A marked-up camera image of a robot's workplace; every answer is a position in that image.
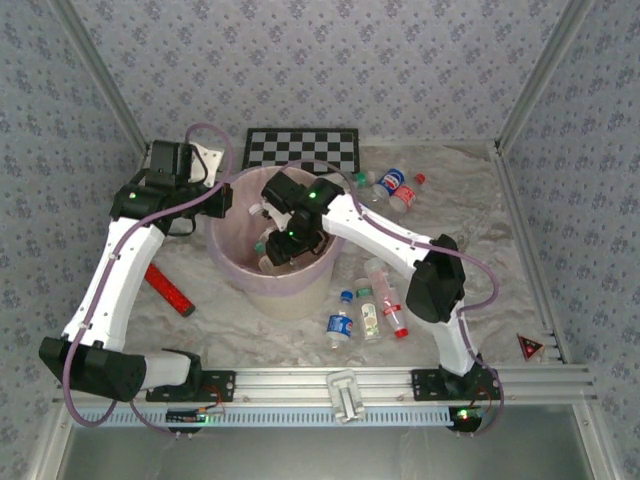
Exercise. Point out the small bottle green cap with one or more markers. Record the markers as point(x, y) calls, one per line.
point(260, 248)

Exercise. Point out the purple plastic bin bag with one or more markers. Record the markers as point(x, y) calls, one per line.
point(235, 250)

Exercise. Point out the clear bottle green white label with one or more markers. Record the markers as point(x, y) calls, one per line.
point(370, 320)

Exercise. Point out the clear bottle red label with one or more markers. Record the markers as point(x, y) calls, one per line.
point(405, 196)

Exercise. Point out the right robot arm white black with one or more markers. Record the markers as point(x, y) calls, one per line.
point(380, 235)

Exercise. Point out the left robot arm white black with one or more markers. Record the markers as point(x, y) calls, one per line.
point(125, 270)

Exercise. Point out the beige waste bin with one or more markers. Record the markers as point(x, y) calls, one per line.
point(290, 305)

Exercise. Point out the black white chessboard box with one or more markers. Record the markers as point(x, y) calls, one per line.
point(300, 145)

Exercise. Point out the blue bottle cap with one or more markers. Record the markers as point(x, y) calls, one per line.
point(346, 297)

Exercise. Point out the clear bottle green cap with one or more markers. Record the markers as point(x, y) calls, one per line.
point(367, 182)

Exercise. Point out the small blue Pepsi bottle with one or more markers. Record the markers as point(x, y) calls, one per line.
point(340, 325)

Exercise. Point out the clear bottle red cap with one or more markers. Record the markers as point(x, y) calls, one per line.
point(387, 300)

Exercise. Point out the red glitter tube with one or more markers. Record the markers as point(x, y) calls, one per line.
point(170, 291)

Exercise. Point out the grey metal clamp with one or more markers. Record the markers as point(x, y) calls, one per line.
point(345, 395)

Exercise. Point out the small circuit board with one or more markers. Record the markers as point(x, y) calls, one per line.
point(465, 417)
point(187, 416)

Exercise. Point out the black red triangle sign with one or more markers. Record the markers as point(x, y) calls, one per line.
point(530, 347)

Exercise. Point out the aluminium frame post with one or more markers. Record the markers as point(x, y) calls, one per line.
point(545, 70)
point(100, 70)

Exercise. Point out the aluminium mounting rail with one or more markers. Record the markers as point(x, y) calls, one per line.
point(285, 382)

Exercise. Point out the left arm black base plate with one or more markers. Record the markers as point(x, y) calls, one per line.
point(220, 385)

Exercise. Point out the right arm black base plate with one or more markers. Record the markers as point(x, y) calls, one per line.
point(425, 385)

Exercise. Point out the aluminium side rail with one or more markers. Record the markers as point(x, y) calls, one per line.
point(525, 240)

